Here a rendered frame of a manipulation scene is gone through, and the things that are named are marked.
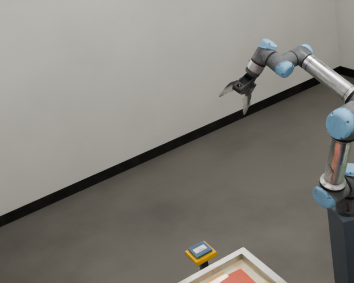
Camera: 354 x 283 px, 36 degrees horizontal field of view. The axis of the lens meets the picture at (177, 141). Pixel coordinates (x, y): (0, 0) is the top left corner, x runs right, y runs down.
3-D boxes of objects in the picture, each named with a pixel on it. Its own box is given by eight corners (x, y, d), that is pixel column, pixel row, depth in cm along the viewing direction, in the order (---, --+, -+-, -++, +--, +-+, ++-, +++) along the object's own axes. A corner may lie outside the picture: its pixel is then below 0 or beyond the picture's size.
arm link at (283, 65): (302, 59, 239) (284, 45, 245) (284, 68, 234) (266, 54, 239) (298, 73, 245) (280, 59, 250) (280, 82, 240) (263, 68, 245)
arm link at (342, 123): (349, 201, 254) (373, 107, 219) (328, 216, 247) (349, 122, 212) (328, 186, 262) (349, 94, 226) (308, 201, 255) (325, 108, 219)
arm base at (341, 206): (358, 195, 271) (357, 178, 267) (374, 210, 258) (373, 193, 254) (330, 203, 270) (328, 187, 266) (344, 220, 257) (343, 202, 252)
